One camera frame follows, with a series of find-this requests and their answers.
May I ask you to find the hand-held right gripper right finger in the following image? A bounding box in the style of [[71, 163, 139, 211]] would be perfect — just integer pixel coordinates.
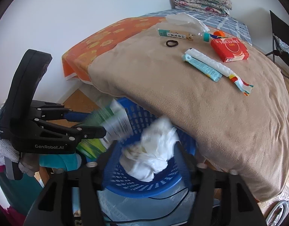
[[175, 143, 268, 226]]

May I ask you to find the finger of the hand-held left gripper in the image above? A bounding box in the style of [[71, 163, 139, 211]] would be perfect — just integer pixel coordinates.
[[35, 120, 107, 144], [33, 106, 98, 126]]

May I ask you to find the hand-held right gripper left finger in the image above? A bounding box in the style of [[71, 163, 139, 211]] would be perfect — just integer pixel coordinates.
[[23, 144, 118, 226]]

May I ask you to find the green and white carton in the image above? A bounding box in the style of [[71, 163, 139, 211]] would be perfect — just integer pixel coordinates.
[[76, 99, 134, 147]]

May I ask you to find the blue plastic basket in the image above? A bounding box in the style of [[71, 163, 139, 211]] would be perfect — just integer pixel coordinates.
[[97, 97, 200, 199]]

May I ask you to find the clear bottle with teal cap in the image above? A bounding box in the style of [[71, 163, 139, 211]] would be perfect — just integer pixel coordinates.
[[157, 28, 210, 42]]

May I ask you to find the person's left hand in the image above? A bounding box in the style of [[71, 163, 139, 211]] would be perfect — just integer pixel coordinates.
[[0, 137, 40, 177]]

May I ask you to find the green packet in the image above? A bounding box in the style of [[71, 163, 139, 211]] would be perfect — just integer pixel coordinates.
[[76, 138, 110, 159]]

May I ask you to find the crumpled white plastic bag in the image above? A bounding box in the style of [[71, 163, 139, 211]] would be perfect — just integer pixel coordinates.
[[120, 116, 179, 182]]

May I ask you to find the beige blanket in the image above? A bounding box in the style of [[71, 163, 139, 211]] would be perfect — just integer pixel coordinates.
[[88, 24, 289, 203]]

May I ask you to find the teal tube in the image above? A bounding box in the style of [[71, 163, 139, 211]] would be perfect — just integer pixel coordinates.
[[182, 54, 223, 82]]

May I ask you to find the white round object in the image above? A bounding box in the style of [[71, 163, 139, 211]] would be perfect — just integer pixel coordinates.
[[264, 199, 289, 226]]

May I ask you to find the white wrapper with colourful end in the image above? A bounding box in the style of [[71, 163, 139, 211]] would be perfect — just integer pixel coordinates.
[[186, 48, 254, 97]]

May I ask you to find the red cardboard box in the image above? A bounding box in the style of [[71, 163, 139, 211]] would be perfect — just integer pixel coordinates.
[[210, 37, 250, 63]]

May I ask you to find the white tissue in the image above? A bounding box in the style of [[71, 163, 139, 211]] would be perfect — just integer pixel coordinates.
[[165, 13, 210, 32]]

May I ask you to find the blue checked bed sheet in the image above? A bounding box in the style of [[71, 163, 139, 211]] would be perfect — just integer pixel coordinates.
[[144, 9, 253, 47]]

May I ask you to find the grey patterned chair cushion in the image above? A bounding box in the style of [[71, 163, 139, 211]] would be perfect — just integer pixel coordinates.
[[274, 34, 289, 67]]

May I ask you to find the folded floral quilt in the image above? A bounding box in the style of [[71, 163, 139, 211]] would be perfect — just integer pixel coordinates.
[[171, 0, 233, 17]]

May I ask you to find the black folding chair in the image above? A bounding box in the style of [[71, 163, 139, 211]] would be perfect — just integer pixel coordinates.
[[265, 10, 289, 80]]

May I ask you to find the black cable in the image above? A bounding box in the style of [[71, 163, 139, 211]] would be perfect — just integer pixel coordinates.
[[104, 187, 190, 224]]

